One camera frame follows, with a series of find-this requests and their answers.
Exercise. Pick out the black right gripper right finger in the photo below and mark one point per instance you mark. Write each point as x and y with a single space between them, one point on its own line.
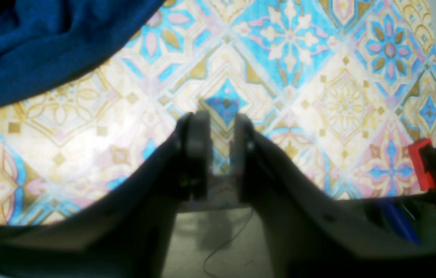
309 235

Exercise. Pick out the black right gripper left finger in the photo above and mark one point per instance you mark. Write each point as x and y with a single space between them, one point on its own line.
125 234

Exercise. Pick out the blue long-sleeve T-shirt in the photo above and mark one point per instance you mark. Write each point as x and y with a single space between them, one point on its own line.
47 43

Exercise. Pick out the patterned tile tablecloth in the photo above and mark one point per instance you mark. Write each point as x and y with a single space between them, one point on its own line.
342 86

